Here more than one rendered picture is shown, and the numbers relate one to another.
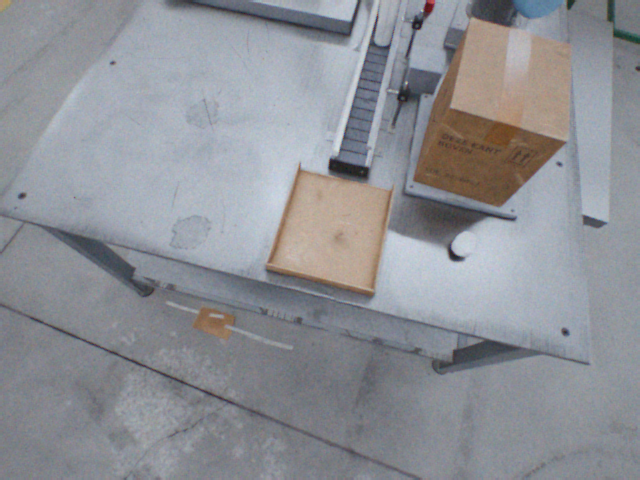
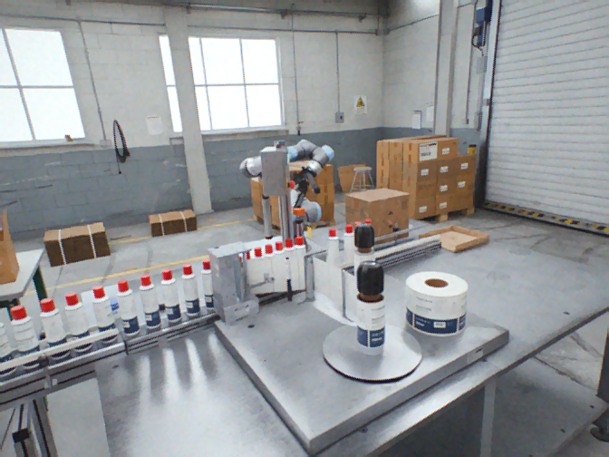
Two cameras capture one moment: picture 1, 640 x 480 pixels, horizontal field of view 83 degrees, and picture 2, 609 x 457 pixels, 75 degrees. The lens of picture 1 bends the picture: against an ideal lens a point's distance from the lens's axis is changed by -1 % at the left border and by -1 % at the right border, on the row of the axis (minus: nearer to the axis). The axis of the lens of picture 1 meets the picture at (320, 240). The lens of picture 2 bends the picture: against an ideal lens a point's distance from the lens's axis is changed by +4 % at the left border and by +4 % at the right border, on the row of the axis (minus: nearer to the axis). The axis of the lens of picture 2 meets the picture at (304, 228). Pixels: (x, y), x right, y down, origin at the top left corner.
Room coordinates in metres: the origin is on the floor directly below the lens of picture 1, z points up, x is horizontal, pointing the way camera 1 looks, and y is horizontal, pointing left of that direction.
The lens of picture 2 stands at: (2.46, 1.14, 1.62)
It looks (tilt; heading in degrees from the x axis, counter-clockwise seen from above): 17 degrees down; 232
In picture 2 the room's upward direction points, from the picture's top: 3 degrees counter-clockwise
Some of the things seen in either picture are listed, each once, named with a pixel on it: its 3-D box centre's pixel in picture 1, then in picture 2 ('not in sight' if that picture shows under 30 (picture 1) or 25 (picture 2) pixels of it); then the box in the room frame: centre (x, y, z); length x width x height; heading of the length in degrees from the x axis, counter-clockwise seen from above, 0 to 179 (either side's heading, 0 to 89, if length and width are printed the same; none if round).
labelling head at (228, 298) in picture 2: not in sight; (233, 280); (1.83, -0.12, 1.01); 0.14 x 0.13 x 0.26; 173
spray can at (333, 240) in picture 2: not in sight; (333, 249); (1.28, -0.14, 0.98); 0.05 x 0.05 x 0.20
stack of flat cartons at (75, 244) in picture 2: not in sight; (78, 243); (1.75, -4.36, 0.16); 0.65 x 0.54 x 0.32; 171
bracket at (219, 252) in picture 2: not in sight; (229, 249); (1.83, -0.11, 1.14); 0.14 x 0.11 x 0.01; 173
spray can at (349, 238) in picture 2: not in sight; (349, 245); (1.19, -0.12, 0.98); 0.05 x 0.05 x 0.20
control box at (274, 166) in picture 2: not in sight; (275, 170); (1.49, -0.25, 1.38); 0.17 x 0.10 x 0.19; 48
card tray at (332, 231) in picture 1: (333, 224); (452, 237); (0.41, -0.03, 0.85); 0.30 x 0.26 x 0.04; 173
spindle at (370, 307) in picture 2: not in sight; (370, 306); (1.65, 0.42, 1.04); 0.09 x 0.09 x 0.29
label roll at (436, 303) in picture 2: not in sight; (435, 302); (1.35, 0.45, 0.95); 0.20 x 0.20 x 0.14
